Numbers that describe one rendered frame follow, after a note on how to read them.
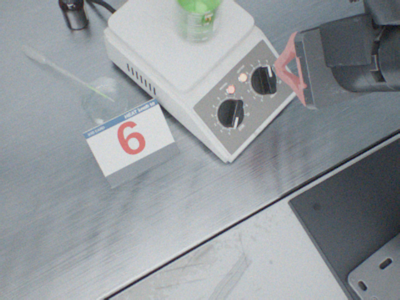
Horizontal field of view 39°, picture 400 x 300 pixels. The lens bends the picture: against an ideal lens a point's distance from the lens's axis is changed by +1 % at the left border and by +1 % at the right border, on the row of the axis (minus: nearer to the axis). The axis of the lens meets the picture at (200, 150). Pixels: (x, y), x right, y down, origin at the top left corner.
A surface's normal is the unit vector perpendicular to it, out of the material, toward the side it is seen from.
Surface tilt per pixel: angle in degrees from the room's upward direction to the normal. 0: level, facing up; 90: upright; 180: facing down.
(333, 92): 31
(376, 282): 2
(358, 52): 76
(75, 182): 0
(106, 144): 40
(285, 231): 0
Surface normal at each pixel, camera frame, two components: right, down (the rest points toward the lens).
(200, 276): 0.04, -0.29
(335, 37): -0.88, 0.29
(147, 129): 0.35, 0.31
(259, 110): 0.40, 0.07
